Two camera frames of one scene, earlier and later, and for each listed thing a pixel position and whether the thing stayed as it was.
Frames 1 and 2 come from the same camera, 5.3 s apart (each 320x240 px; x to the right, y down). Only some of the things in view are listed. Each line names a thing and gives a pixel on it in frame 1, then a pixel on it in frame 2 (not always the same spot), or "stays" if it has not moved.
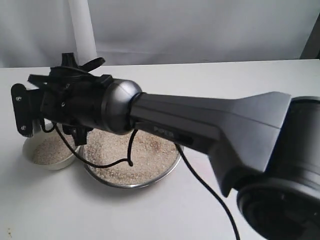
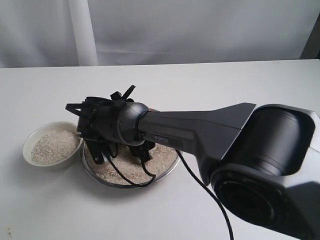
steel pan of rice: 154,158 stays
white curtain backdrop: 36,33 stays
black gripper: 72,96 → 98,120
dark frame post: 311,49 stays
